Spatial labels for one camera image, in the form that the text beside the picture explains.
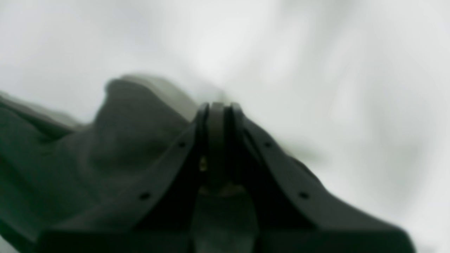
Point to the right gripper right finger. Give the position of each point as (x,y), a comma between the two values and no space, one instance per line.
(295,212)

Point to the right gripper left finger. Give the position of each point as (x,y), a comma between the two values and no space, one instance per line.
(154,214)

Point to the dark grey T-shirt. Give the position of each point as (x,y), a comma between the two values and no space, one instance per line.
(51,171)

